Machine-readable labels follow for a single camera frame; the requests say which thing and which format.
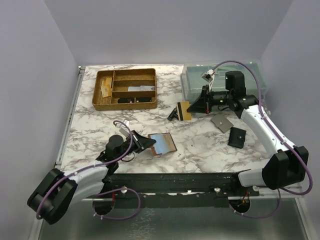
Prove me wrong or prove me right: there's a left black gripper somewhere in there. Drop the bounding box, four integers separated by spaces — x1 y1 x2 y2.
116 130 156 162

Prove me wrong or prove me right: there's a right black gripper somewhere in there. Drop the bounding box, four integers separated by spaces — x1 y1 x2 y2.
187 85 233 114

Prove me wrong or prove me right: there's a blue credit card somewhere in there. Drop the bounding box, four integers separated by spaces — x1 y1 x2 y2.
150 133 175 155

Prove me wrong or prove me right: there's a brown leather card holder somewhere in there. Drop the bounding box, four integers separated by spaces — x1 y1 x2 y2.
147 132 178 159

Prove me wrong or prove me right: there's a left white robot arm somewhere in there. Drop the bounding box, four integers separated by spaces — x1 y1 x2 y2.
27 130 156 225

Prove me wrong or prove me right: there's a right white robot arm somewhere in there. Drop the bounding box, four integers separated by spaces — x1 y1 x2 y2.
187 70 309 196

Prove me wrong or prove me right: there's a grey card wallet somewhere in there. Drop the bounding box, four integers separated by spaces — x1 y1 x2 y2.
210 114 234 133

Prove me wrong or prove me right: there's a white card in tray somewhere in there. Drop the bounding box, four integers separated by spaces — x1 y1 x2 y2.
128 85 156 92

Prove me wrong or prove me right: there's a black T-shaped pipe fitting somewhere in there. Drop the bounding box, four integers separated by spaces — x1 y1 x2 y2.
167 107 179 121

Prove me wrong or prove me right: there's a clear lidded plastic box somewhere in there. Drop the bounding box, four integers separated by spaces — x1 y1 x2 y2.
180 59 270 104

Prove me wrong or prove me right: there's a black item in tray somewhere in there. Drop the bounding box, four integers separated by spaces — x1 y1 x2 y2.
117 97 152 104

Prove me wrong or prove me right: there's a black snap wallet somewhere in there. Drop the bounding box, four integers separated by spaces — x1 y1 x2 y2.
227 127 247 149

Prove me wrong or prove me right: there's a brown cork organizer tray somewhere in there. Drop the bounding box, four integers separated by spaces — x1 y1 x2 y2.
92 68 158 111

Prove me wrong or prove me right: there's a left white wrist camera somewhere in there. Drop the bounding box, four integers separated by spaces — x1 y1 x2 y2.
119 119 131 138

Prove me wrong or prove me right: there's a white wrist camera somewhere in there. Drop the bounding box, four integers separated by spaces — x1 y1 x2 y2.
119 119 131 138
201 69 215 91

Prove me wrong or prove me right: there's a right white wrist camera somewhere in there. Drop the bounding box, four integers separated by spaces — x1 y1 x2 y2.
201 69 215 91

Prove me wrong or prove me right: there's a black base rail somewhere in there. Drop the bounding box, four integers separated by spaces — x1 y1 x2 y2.
102 172 259 209

